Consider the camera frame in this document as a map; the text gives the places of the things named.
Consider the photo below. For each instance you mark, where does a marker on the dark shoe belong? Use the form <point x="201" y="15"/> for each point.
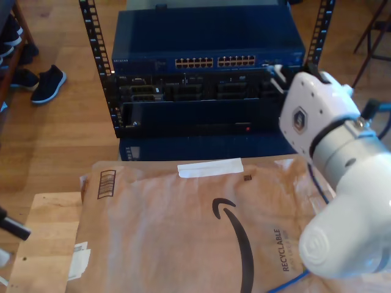
<point x="29" y="53"/>

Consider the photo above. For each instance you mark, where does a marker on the black rack frame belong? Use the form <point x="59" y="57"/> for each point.
<point x="98" y="52"/>

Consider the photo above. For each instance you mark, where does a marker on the wooden shoe rack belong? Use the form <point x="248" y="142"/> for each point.
<point x="26" y="29"/>

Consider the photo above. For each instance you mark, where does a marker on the black rack server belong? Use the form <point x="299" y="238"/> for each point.
<point x="210" y="81"/>

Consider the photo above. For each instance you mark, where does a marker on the blue network switch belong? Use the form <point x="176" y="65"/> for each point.
<point x="207" y="33"/>

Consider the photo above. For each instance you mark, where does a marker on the dark blue flat device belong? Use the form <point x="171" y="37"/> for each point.
<point x="214" y="149"/>

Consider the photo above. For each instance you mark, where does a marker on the dark sneaker white sole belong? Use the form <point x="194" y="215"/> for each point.
<point x="49" y="82"/>
<point x="26" y="78"/>
<point x="10" y="32"/>

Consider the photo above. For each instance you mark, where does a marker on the brown paper mailer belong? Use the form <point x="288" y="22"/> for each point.
<point x="152" y="213"/>

